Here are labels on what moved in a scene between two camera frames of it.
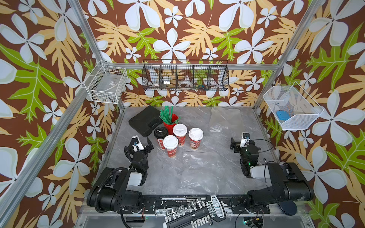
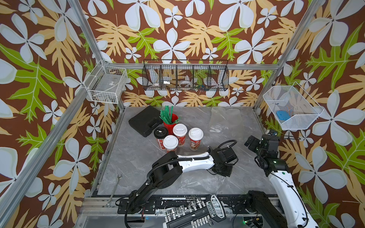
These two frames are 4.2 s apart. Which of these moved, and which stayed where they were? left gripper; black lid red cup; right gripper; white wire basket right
Moved: left gripper; right gripper
Stayed: black lid red cup; white wire basket right
